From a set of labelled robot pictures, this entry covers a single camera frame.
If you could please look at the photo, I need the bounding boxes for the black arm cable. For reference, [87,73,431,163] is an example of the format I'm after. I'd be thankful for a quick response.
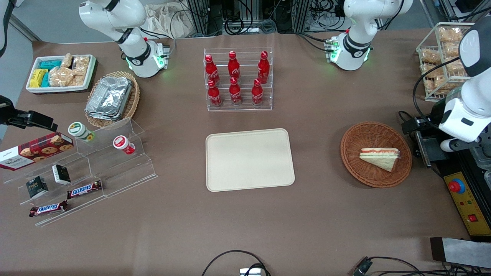
[412,57,461,124]

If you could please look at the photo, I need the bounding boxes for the black hanging strap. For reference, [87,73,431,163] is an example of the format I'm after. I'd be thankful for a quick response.
[0,0,16,58]

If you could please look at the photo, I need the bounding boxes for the grey black flat plate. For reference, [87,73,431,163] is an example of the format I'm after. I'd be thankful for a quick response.
[429,237,491,269]

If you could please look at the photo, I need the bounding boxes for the black right wrist mount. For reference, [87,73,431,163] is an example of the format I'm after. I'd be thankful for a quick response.
[0,95,15,126]

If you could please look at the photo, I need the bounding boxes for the red cookie box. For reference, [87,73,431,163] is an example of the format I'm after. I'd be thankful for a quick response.
[0,132,74,171]

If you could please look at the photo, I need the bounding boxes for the red cola bottle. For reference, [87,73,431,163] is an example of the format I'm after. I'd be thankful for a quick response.
[251,79,264,106]
[257,51,270,84]
[204,54,221,85]
[228,51,241,81]
[207,80,223,107]
[229,77,243,106]

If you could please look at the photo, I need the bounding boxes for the yellow snack packet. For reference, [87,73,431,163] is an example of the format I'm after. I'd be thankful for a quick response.
[30,69,47,88]

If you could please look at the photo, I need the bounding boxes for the snickers bar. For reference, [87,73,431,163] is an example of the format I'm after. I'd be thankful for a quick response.
[67,180,103,200]
[29,200,69,218]

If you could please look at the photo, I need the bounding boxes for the clear plastic container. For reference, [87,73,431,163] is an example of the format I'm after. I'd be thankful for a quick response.
[470,146,491,170]

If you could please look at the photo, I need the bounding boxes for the stacked foil containers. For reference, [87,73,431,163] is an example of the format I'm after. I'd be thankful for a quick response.
[85,76,133,122]

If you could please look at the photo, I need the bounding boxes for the white rectangular snack tray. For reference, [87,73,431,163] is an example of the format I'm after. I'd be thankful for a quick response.
[26,54,97,94]

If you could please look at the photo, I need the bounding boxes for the yellow control panel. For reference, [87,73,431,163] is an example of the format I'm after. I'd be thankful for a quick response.
[443,172,491,237]

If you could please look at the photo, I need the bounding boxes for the beige plastic tray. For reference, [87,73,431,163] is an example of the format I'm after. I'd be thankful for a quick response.
[205,128,296,192]

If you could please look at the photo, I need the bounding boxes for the black looped cable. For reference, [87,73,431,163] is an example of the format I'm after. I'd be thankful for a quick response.
[201,250,271,276]

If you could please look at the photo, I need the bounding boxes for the beige cloth bag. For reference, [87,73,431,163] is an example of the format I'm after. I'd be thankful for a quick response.
[143,3,193,39]

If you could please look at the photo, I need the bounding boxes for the red emergency button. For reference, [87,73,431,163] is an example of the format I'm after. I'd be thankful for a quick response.
[448,178,466,194]

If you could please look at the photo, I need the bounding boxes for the round brown wicker basket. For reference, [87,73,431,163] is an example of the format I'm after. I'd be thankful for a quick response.
[340,122,413,189]

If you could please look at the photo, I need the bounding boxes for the black cable connector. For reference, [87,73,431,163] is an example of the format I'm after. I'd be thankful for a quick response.
[352,257,373,276]

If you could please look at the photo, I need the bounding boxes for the white wire basket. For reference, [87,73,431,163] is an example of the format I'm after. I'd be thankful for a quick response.
[416,22,491,103]

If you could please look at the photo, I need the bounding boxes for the aluminium frame post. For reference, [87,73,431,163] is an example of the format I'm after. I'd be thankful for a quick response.
[187,0,210,37]
[293,0,311,33]

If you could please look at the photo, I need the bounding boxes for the clear acrylic bottle rack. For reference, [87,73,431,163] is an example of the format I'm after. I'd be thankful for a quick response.
[203,48,274,112]

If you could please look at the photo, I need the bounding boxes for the red lid cup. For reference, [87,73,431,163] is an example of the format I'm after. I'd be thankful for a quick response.
[112,135,136,155]

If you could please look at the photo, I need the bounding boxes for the small black box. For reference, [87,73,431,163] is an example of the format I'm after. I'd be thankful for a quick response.
[51,164,72,186]
[26,176,49,199]

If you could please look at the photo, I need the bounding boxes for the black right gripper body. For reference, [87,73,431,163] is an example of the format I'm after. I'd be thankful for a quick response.
[8,110,58,131]

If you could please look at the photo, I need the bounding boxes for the black sealing machine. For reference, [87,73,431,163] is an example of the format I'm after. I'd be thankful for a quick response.
[401,87,491,242]

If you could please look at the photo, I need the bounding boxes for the green lid cup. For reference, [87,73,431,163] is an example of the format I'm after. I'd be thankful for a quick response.
[68,122,96,143]

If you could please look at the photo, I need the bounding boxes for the black machine power cable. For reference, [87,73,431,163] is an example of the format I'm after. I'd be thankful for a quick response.
[397,110,423,158]

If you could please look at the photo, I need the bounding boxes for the oval light wicker basket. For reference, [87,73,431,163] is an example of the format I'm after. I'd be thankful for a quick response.
[85,71,141,129]

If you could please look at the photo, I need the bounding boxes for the coiled black cable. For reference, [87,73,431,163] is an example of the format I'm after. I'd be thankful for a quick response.
[224,16,245,36]

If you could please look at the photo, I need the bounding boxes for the clear acrylic tiered stand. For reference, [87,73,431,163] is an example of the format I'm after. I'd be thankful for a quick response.
[2,118,158,228]

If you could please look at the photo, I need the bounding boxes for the triangular sandwich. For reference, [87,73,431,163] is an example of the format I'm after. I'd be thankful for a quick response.
[359,148,401,173]

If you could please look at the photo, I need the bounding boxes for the bagged cracker pack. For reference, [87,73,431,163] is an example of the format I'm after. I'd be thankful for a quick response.
[421,49,442,64]
[445,57,467,76]
[433,76,470,95]
[443,41,464,58]
[420,63,445,79]
[438,26,464,43]

